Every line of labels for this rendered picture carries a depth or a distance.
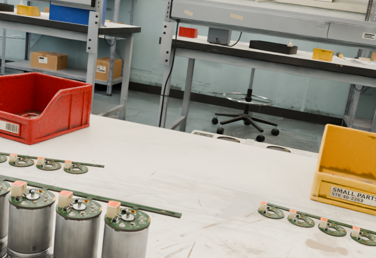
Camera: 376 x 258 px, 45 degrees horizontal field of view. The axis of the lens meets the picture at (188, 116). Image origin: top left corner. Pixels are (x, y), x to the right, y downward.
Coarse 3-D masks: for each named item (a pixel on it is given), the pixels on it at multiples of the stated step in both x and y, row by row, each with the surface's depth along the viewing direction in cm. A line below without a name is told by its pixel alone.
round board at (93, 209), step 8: (72, 200) 26; (88, 200) 26; (56, 208) 25; (64, 208) 24; (88, 208) 25; (96, 208) 25; (64, 216) 24; (72, 216) 24; (80, 216) 24; (88, 216) 24; (96, 216) 25
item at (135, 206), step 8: (0, 176) 28; (8, 176) 28; (32, 184) 27; (40, 184) 27; (80, 192) 27; (96, 200) 27; (104, 200) 26; (120, 200) 27; (136, 208) 26; (144, 208) 26; (152, 208) 26; (176, 216) 26
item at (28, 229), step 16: (16, 208) 25; (48, 208) 25; (16, 224) 25; (32, 224) 25; (48, 224) 25; (16, 240) 25; (32, 240) 25; (48, 240) 26; (16, 256) 25; (32, 256) 25; (48, 256) 26
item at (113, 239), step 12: (132, 216) 25; (108, 228) 24; (108, 240) 24; (120, 240) 24; (132, 240) 24; (144, 240) 24; (108, 252) 24; (120, 252) 24; (132, 252) 24; (144, 252) 25
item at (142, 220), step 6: (120, 210) 25; (126, 210) 25; (138, 210) 26; (120, 216) 25; (138, 216) 25; (144, 216) 25; (108, 222) 24; (114, 222) 24; (120, 222) 24; (126, 222) 24; (132, 222) 24; (138, 222) 24; (144, 222) 24; (150, 222) 25; (114, 228) 24; (120, 228) 23; (126, 228) 24; (132, 228) 24; (138, 228) 24; (144, 228) 24
